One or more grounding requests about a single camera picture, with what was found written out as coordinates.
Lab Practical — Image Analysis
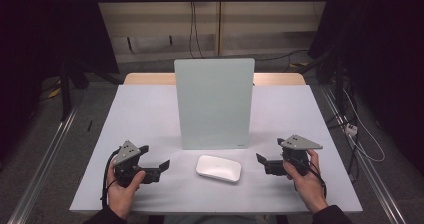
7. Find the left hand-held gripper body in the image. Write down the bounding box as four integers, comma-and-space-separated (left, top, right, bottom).
110, 139, 161, 188

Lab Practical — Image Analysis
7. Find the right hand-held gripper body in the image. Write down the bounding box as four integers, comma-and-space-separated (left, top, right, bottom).
265, 134, 324, 178

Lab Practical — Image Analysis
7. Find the person's right hand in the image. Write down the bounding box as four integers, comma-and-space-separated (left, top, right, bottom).
282, 149, 330, 216

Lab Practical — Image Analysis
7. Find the person's left hand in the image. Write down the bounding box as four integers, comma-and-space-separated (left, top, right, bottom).
105, 169, 147, 220

